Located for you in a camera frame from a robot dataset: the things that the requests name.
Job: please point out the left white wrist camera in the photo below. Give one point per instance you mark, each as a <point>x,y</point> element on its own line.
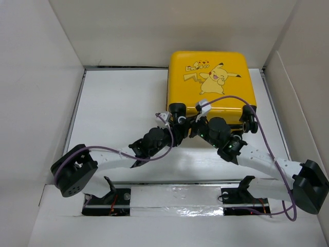
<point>162,119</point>

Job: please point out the metal rail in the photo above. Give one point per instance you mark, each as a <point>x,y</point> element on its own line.
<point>178,182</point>

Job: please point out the yellow hard-shell suitcase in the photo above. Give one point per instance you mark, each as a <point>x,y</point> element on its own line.
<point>222,78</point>

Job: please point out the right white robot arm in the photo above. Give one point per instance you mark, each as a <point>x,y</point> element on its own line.
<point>301,183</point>

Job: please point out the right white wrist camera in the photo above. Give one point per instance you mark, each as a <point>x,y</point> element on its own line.
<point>203,107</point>

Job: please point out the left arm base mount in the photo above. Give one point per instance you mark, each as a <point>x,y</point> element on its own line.
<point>115,203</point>

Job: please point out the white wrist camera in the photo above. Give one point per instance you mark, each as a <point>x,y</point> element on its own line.
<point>162,119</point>
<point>203,107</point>

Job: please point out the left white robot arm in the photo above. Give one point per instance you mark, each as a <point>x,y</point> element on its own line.
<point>73,172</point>

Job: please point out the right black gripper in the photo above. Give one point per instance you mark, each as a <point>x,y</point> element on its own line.
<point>194,124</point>

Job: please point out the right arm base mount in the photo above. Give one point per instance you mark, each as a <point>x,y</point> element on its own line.
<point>237,201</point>

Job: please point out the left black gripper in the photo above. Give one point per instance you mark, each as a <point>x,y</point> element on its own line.
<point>176,136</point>

